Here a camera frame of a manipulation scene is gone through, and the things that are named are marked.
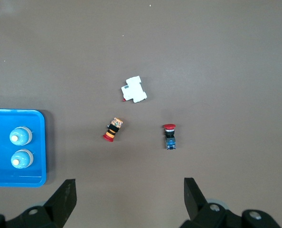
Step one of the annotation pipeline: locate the red push button blue base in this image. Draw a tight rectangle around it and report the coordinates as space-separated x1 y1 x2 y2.
162 123 177 150

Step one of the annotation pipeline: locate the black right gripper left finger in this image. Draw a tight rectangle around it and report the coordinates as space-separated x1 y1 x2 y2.
0 179 77 228

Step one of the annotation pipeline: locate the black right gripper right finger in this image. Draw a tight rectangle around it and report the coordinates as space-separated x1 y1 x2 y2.
180 178 281 228

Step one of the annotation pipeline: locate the red orange emergency stop button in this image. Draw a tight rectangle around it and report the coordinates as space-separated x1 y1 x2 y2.
102 117 124 143

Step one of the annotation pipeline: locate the white circuit breaker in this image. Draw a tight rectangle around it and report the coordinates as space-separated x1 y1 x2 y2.
121 75 148 104

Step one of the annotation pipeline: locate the blue dome call bell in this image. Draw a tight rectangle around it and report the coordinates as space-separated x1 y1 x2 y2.
10 149 34 170
9 126 33 146

